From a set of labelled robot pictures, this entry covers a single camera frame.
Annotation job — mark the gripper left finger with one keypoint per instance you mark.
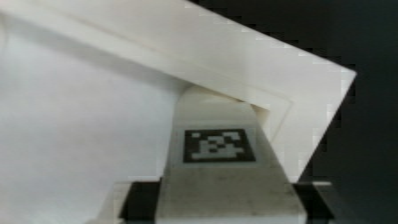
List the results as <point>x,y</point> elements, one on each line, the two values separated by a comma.
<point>134,200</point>

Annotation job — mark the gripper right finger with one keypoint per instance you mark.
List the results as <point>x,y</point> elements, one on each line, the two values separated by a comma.
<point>321,201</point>

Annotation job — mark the white leg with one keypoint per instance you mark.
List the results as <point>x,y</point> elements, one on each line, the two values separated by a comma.
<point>225,185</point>

